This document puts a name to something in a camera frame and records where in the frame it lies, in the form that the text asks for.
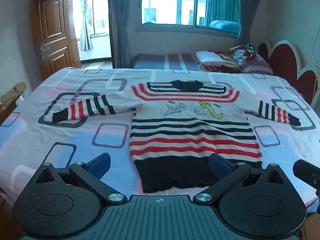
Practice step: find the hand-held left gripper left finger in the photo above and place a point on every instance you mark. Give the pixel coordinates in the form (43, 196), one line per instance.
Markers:
(101, 165)

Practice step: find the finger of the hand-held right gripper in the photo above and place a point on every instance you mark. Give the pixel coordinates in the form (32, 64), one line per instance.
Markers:
(306, 172)

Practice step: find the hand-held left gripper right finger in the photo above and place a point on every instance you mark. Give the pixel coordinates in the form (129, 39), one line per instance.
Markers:
(220, 164)

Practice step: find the striped knit sweater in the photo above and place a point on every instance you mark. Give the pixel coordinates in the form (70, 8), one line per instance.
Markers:
(190, 132)

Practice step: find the patterned bed sheet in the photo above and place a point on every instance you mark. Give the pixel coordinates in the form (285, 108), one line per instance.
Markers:
(32, 142)

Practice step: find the red folded blanket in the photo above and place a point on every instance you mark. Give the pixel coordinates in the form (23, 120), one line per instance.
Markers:
(220, 66)

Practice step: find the plaid pillow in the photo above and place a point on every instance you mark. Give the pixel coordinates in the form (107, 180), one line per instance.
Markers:
(255, 63)

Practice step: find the white folded sheet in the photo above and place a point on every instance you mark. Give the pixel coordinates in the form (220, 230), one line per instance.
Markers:
(208, 56)

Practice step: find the red and white headboard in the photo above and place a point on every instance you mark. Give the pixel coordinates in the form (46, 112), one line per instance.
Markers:
(287, 65)

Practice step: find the wooden furniture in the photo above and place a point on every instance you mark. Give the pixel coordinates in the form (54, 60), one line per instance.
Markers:
(11, 97)

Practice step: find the colourful scarf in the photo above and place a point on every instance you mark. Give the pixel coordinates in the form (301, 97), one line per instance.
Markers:
(249, 50)

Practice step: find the striped mattress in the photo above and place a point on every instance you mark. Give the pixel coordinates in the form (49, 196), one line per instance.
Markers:
(160, 61)

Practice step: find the teal blanket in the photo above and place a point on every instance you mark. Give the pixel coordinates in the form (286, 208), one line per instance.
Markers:
(225, 26)

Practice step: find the grey curtain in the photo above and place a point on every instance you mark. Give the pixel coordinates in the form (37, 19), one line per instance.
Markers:
(121, 25)
(248, 12)

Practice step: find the wooden door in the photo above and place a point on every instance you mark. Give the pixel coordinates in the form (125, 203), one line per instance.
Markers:
(55, 30)

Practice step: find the white sheer curtain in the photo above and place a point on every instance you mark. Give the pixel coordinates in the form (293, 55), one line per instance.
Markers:
(85, 22)

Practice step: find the teal curtain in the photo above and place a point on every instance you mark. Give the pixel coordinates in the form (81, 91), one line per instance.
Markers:
(218, 2)

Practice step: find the sliding glass window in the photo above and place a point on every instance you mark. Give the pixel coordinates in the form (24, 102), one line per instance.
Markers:
(170, 2)

